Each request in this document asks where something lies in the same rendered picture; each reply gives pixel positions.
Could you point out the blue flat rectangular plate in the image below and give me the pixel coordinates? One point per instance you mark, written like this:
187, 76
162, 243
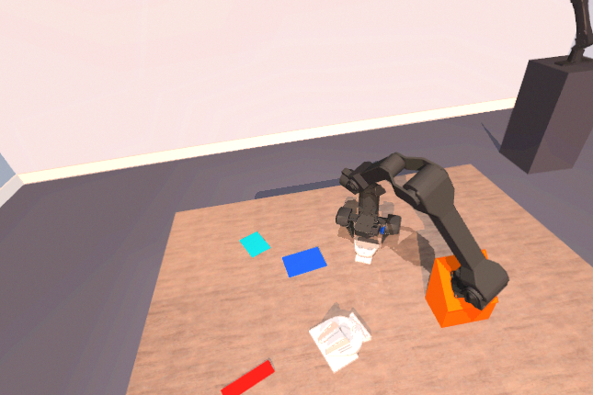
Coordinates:
303, 262

